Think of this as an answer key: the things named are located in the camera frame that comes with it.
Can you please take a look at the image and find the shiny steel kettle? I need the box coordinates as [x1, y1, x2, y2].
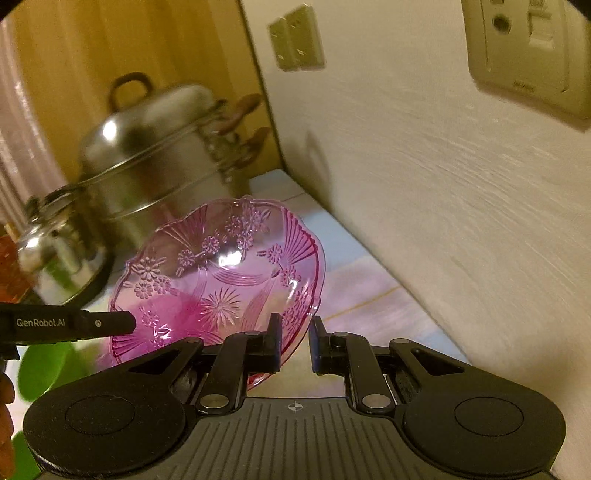
[17, 185, 114, 308]

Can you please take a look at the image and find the green plastic item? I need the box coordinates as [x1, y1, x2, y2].
[8, 340, 101, 479]

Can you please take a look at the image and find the stainless steel steamer pot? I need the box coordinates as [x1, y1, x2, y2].
[79, 72, 270, 250]

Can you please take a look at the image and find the person's hand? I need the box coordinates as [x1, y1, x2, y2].
[0, 373, 15, 479]

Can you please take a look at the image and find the black GenRobot gripper bar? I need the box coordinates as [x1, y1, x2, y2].
[1, 303, 136, 345]

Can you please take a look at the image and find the beige wall light switch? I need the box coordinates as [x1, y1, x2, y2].
[267, 4, 325, 71]

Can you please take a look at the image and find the large pink glass bowl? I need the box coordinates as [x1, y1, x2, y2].
[103, 196, 325, 366]

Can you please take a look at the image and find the beige wall socket plate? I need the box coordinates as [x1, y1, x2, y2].
[462, 0, 590, 120]

